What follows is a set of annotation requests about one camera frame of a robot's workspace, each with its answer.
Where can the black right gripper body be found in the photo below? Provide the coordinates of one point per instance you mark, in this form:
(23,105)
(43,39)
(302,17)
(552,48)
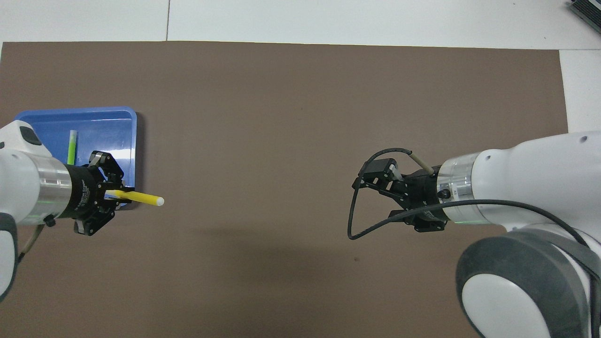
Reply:
(422,197)

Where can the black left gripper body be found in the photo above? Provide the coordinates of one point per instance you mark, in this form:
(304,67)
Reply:
(87,197)

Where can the yellow pen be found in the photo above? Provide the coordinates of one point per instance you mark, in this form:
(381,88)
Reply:
(141,198)

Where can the green pen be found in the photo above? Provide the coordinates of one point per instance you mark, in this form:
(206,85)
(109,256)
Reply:
(72,148)

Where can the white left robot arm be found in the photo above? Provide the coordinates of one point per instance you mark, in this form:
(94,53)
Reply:
(23,188)

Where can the blue plastic tray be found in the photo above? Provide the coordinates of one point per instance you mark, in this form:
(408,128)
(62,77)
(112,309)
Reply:
(108,136)

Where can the brown table mat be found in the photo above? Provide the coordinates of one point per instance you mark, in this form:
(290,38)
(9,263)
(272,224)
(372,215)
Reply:
(300,117)

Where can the grey ribbed device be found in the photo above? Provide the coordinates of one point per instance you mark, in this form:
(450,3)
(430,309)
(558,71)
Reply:
(587,8)

